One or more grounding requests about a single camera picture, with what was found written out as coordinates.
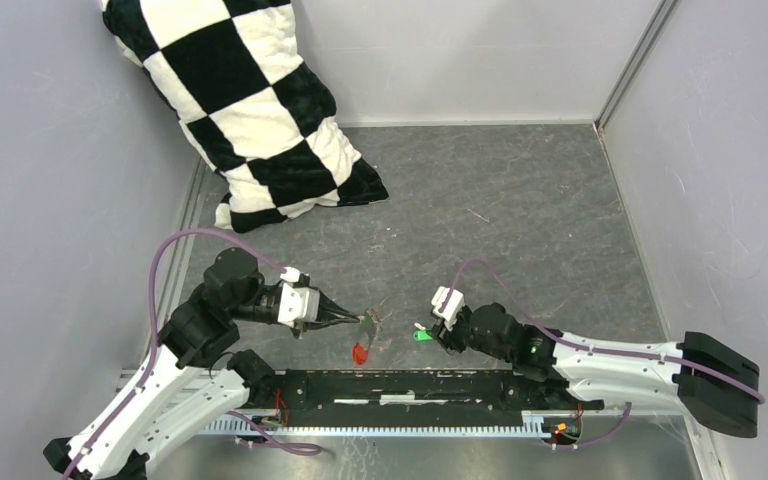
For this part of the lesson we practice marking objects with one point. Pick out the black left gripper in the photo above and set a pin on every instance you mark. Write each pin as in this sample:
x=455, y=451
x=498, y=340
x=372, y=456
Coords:
x=329, y=313

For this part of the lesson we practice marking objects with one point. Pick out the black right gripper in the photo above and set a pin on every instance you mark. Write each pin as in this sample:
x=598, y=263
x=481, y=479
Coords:
x=448, y=339

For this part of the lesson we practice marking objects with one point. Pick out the small green object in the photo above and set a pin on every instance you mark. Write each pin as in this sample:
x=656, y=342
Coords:
x=422, y=336

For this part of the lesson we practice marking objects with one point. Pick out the metal key holder red handle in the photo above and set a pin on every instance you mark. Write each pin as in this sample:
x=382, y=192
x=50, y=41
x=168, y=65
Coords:
x=369, y=326

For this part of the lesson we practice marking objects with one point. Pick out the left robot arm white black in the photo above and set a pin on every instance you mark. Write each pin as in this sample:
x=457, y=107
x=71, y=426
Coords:
x=191, y=376

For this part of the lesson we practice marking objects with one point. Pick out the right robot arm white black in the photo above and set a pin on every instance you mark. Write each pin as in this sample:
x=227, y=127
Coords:
x=698, y=375

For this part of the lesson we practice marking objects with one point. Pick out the black white checkered pillow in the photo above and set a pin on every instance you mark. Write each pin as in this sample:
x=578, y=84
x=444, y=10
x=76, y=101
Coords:
x=248, y=103

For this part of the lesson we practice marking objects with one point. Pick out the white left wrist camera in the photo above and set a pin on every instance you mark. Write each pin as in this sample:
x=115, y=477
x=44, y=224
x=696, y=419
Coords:
x=297, y=305

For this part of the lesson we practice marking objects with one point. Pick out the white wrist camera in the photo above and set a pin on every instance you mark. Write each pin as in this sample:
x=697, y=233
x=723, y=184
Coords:
x=446, y=304
x=297, y=305

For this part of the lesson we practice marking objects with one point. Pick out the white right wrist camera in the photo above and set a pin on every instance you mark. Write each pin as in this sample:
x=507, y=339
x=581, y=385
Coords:
x=446, y=304

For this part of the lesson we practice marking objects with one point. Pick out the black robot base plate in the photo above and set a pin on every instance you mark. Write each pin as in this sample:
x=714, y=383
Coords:
x=412, y=398

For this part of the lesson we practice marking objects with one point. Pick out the aluminium frame rail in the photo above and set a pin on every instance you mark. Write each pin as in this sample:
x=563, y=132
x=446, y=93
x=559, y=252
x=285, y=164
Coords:
x=216, y=403

